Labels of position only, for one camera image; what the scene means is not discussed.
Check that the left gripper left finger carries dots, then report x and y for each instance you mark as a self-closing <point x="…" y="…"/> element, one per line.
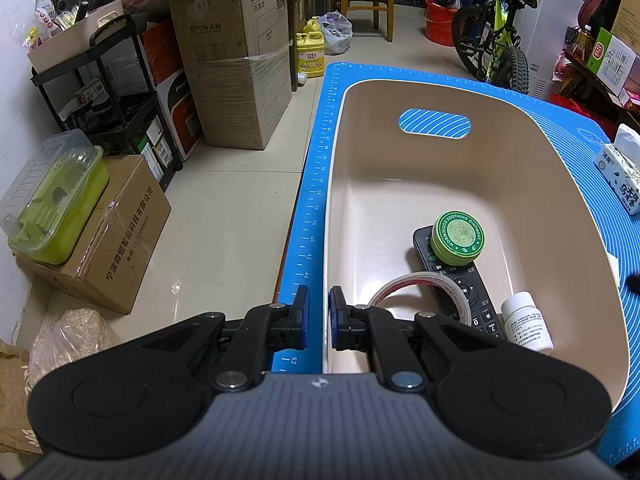
<point x="139" y="396"/>

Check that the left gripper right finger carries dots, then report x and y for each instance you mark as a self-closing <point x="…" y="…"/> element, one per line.
<point x="497" y="396"/>

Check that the white pill bottle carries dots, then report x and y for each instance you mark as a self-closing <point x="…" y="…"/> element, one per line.
<point x="524" y="324"/>

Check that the black TV remote control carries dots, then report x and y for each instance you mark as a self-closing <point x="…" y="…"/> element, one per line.
<point x="483" y="315"/>

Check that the white tape roll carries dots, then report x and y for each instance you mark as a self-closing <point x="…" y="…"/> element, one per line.
<point x="441" y="281"/>

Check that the green ointment tin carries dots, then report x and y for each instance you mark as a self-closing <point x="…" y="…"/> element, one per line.
<point x="457" y="238"/>

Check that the floor cardboard box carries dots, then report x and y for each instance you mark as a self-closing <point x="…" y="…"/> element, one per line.
<point x="108" y="263"/>

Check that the blue silicone baking mat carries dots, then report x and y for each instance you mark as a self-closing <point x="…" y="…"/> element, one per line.
<point x="578" y="141"/>

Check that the green lidded plastic container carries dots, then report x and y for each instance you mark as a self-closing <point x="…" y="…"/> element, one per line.
<point x="50" y="201"/>

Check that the beige plastic storage basket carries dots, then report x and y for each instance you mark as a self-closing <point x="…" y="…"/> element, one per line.
<point x="405" y="152"/>

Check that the white tissue box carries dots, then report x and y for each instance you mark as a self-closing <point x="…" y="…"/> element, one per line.
<point x="619" y="164"/>

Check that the black metal shelf rack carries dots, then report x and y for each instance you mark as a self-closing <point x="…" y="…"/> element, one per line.
<point x="107" y="92"/>

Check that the green white carton box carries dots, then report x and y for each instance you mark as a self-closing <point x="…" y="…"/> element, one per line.
<point x="611" y="60"/>

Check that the green black bicycle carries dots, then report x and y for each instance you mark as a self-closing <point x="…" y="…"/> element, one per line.
<point x="488" y="44"/>

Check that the white chest freezer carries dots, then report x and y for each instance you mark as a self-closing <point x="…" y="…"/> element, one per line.
<point x="542" y="32"/>

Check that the lower cardboard box stack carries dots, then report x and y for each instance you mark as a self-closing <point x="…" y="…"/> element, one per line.
<point x="236" y="56"/>

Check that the red plastic bucket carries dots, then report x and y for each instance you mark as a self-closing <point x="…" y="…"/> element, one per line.
<point x="439" y="15"/>

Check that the yellow detergent jug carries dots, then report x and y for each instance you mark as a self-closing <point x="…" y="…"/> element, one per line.
<point x="310" y="49"/>

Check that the white plastic bag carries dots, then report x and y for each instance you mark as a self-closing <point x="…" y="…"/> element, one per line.
<point x="337" y="32"/>

